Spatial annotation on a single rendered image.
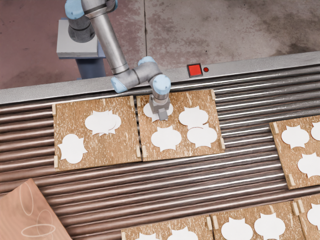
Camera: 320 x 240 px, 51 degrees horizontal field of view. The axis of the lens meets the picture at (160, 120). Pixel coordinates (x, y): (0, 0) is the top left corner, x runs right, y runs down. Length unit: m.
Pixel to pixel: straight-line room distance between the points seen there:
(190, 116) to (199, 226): 0.54
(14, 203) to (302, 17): 2.94
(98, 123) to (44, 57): 1.47
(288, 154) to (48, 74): 2.00
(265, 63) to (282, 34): 1.39
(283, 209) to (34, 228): 1.13
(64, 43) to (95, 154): 0.66
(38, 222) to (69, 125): 0.49
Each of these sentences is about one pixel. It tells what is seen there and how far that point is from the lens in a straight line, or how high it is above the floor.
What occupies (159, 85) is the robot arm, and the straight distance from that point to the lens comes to 1.43.
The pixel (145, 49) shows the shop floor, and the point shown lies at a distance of 3.00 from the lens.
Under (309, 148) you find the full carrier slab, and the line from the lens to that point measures 1.87.
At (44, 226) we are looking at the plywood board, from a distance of 1.55.
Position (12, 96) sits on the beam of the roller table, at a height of 0.91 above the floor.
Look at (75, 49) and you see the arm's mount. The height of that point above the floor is 0.92.
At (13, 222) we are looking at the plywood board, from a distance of 1.59.
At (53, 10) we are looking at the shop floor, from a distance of 3.32.
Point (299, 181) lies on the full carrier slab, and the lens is 1.81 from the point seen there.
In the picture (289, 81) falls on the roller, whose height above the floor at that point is 0.92.
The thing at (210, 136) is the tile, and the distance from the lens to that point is 1.71.
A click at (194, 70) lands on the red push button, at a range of 1.86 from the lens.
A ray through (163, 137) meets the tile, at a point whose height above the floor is 0.95.
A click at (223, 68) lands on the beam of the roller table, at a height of 0.92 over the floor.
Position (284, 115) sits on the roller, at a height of 0.92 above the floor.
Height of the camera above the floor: 2.53
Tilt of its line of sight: 69 degrees down
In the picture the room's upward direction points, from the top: 10 degrees clockwise
